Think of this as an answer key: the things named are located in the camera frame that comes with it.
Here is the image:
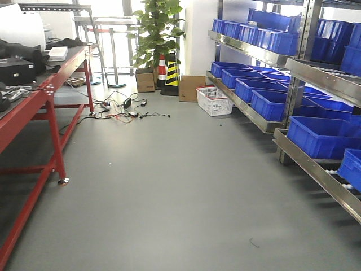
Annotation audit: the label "brown cardboard box on floor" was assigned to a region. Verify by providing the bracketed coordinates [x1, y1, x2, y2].
[179, 75, 206, 102]

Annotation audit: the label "red white traffic cone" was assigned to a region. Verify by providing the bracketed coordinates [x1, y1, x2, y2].
[156, 54, 166, 90]

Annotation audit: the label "black yellow traffic cone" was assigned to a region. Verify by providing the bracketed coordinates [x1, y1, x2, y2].
[160, 52, 179, 96]

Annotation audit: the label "green potted plant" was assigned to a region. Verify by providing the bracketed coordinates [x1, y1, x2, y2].
[127, 0, 185, 68]

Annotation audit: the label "metal shelf rack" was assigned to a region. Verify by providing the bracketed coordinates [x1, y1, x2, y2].
[205, 0, 361, 225]

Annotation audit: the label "cables on floor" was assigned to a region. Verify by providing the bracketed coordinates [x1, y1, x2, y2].
[59, 90, 171, 133]

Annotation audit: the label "red frame table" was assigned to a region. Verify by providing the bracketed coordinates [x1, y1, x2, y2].
[1, 46, 94, 269]

